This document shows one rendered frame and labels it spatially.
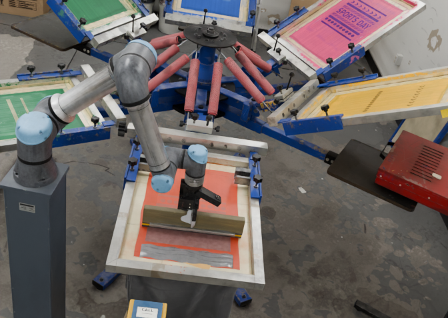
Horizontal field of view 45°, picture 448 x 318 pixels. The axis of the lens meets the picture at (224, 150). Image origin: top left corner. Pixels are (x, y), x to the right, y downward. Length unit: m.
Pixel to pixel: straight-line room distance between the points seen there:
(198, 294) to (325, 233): 1.81
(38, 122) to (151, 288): 0.80
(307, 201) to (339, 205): 0.25
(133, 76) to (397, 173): 1.42
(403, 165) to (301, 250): 1.22
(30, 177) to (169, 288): 0.70
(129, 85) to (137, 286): 0.87
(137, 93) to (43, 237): 0.72
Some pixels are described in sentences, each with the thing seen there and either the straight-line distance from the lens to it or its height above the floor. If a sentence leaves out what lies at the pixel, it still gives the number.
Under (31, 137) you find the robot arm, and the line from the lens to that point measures 1.92.
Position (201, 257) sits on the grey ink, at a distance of 2.15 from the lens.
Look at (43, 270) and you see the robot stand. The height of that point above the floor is 0.80.
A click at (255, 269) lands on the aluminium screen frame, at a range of 2.11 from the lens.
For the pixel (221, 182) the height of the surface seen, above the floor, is 0.95.
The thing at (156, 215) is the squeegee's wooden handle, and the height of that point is 1.03.
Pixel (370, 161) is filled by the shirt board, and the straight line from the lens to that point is 2.99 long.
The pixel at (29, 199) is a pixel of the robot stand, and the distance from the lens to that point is 2.06.
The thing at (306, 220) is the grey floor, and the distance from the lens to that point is 3.96.
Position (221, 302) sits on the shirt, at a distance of 2.30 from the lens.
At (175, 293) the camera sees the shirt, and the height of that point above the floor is 0.77.
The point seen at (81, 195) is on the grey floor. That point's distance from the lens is 3.84.
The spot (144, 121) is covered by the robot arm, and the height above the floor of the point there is 1.53.
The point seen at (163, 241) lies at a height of 0.95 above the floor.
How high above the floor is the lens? 2.49
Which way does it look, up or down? 34 degrees down
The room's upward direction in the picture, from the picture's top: 12 degrees clockwise
